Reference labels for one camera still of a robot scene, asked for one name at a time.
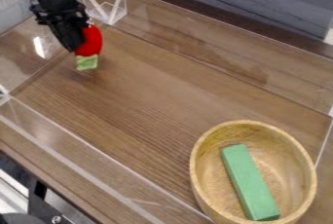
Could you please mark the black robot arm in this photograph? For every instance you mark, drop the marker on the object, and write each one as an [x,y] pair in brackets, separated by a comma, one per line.
[56,6]

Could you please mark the wooden oval bowl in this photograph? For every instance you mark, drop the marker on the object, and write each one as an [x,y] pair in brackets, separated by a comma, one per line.
[282,161]

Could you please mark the green rectangular block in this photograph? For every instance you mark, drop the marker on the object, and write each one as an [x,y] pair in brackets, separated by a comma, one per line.
[251,190]

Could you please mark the clear acrylic corner bracket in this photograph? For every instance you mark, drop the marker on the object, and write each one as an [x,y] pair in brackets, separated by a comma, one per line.
[106,12]

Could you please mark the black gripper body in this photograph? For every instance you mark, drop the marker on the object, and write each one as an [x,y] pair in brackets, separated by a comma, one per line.
[66,18]

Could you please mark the red plush strawberry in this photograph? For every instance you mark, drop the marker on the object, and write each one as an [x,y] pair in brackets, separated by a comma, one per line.
[87,52]

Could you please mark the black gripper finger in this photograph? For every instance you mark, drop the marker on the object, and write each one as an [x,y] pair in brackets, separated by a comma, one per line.
[64,35]
[79,34]

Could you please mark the clear acrylic enclosure wall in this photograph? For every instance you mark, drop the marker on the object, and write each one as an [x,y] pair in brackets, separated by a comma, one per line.
[103,188]

